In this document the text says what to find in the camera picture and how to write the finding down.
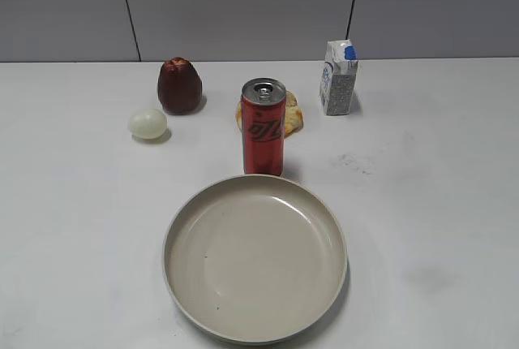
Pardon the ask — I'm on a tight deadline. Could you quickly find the red cola can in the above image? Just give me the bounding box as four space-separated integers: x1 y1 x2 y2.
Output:
241 78 286 176

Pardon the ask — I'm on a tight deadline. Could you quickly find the beige round plate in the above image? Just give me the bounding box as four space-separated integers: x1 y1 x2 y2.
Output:
162 174 349 345

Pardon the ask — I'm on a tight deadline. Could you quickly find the orange striped bagel bread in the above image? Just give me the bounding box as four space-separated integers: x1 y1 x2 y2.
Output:
235 89 303 142

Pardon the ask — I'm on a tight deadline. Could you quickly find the dark red wax apple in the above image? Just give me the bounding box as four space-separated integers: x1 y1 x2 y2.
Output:
157 57 203 114

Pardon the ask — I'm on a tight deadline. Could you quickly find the white blue milk carton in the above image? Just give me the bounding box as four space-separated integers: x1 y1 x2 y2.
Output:
320 40 359 116

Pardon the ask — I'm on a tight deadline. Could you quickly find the white peeled egg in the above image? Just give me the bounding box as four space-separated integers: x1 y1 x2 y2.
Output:
127 109 167 140

